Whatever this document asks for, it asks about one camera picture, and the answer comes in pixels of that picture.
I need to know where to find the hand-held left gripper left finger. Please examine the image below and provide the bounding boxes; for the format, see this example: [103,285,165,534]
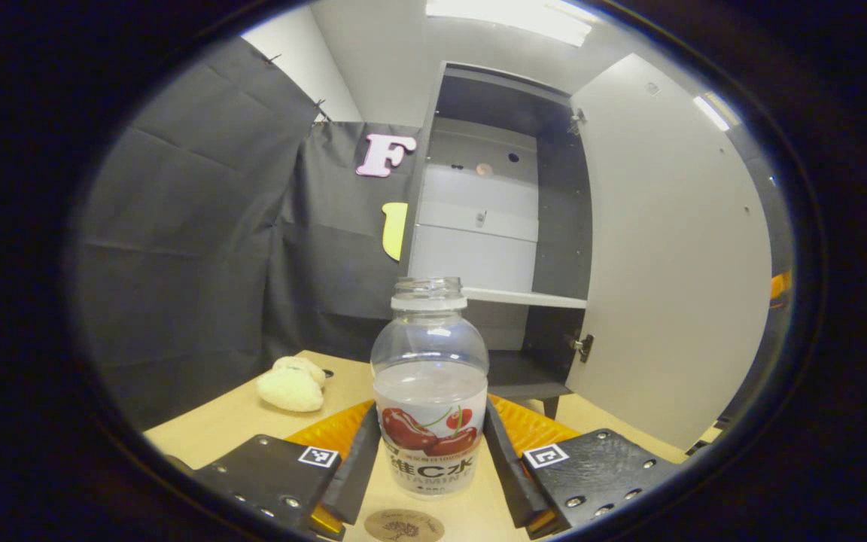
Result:
[191,400,383,541]

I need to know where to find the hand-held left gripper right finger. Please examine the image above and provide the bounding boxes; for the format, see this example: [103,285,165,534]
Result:
[483,394,681,540]

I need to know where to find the round brown coaster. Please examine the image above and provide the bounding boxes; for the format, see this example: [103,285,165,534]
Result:
[364,510,446,542]

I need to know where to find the clear bottle with red label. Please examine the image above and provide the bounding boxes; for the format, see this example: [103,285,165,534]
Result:
[370,276,491,500]

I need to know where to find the white cabinet door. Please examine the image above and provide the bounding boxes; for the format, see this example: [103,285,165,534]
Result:
[565,53,774,452]

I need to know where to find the grey cabinet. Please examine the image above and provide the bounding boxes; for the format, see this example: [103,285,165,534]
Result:
[400,62,595,419]

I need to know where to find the cream plush toy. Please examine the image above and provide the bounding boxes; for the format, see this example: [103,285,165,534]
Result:
[256,356,327,413]

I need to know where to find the black backdrop cloth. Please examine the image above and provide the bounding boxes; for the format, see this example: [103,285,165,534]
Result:
[72,36,794,434]

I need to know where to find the large ceiling light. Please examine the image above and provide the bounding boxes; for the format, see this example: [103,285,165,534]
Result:
[426,0,593,48]

